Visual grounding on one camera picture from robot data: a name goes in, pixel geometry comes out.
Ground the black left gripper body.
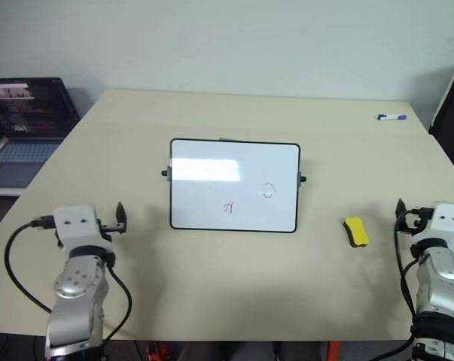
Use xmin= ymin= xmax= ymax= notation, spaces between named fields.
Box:
xmin=98 ymin=220 xmax=129 ymax=242

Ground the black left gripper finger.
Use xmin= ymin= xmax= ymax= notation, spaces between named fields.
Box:
xmin=115 ymin=201 xmax=129 ymax=226

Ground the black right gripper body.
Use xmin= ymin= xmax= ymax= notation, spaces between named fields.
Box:
xmin=395 ymin=205 xmax=435 ymax=235

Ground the yellow and black eraser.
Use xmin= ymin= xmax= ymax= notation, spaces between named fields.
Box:
xmin=342 ymin=216 xmax=371 ymax=249

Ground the small black-framed whiteboard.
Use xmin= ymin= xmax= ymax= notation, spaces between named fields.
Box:
xmin=160 ymin=138 xmax=307 ymax=233

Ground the black and white panel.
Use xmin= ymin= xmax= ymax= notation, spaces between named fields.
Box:
xmin=428 ymin=59 xmax=454 ymax=182

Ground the open laptop computer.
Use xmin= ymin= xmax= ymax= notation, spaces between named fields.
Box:
xmin=0 ymin=77 xmax=81 ymax=197

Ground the orange object under table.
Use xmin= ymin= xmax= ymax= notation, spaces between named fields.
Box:
xmin=147 ymin=341 xmax=172 ymax=361
xmin=325 ymin=340 xmax=341 ymax=361

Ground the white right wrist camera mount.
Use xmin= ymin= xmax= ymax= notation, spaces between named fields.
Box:
xmin=431 ymin=202 xmax=454 ymax=242

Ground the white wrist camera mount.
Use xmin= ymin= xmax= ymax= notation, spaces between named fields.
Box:
xmin=431 ymin=202 xmax=454 ymax=242
xmin=52 ymin=204 xmax=104 ymax=250

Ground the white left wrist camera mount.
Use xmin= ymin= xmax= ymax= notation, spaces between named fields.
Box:
xmin=52 ymin=204 xmax=104 ymax=250

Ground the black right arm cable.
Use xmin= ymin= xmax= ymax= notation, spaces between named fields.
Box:
xmin=376 ymin=223 xmax=425 ymax=361

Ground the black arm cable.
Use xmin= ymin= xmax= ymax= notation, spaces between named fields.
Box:
xmin=100 ymin=257 xmax=133 ymax=345
xmin=376 ymin=223 xmax=425 ymax=361
xmin=4 ymin=214 xmax=55 ymax=314

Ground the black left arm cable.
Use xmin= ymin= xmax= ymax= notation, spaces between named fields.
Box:
xmin=4 ymin=214 xmax=55 ymax=314
xmin=100 ymin=257 xmax=133 ymax=345

